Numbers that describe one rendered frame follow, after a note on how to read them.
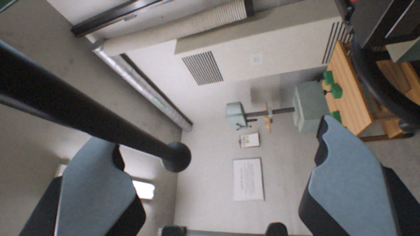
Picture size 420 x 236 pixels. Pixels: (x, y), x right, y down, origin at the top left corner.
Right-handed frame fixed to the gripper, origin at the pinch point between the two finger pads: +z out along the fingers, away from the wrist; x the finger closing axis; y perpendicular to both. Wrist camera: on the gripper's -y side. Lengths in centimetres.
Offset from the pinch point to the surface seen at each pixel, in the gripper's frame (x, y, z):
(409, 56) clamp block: 20.9, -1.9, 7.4
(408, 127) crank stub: 30.9, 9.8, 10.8
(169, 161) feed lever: -5.0, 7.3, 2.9
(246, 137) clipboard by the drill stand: 54, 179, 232
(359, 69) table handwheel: 23.1, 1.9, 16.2
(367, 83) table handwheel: 23.5, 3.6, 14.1
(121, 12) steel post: -74, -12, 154
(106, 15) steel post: -88, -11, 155
